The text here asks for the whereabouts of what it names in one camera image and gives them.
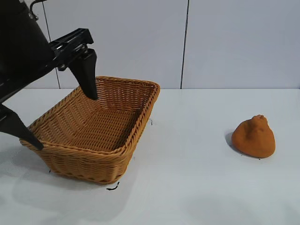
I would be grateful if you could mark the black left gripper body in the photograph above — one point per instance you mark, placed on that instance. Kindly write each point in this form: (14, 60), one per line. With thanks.
(23, 47)

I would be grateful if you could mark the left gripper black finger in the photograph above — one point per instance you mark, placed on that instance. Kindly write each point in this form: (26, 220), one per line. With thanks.
(16, 126)
(87, 75)

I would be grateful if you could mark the brown woven wicker basket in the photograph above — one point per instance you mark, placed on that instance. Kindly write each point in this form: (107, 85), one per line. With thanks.
(105, 131)

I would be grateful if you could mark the orange-brown bread lump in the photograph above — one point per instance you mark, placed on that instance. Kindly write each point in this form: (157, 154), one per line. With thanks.
(253, 143)

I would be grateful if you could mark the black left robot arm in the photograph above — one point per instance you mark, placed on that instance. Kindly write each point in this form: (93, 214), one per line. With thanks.
(11, 4)

